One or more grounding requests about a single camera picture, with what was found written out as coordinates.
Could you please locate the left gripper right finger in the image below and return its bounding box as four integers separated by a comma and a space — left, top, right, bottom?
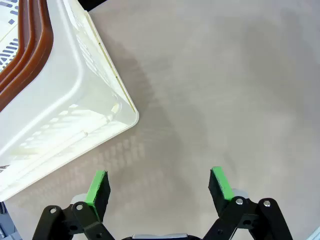
202, 166, 293, 240

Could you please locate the white basket brown rim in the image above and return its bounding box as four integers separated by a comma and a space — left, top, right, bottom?
0, 0, 140, 202

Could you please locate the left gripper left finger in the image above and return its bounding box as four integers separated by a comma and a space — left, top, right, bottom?
31, 169, 121, 240

